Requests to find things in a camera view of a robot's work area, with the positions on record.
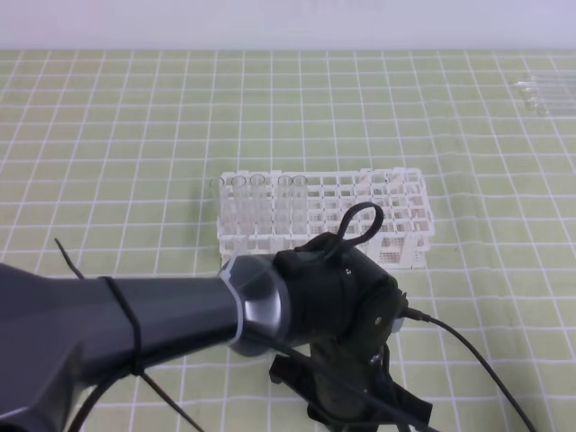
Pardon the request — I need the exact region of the green checkered tablecloth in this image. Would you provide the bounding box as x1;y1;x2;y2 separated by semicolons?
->
1;50;575;431

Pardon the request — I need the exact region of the white plastic test tube rack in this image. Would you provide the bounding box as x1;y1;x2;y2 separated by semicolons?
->
217;167;435;269

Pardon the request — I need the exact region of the glass test tube in rack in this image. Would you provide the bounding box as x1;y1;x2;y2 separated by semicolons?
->
210;176;229;234
275;175;293;235
231;175;251;235
250;174;267;235

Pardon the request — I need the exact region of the black cable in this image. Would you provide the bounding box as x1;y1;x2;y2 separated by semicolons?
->
400;305;539;432

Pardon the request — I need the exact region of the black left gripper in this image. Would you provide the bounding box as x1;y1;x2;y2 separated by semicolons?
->
269;233;432;431

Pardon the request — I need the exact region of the black zip tie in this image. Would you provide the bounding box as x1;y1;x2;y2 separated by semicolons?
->
54;238;203;432

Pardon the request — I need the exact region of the glass test tube lying flat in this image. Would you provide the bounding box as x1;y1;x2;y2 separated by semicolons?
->
520;87;575;104
517;74;575;90

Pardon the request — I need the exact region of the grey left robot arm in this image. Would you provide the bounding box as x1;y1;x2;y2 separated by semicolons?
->
1;233;432;431

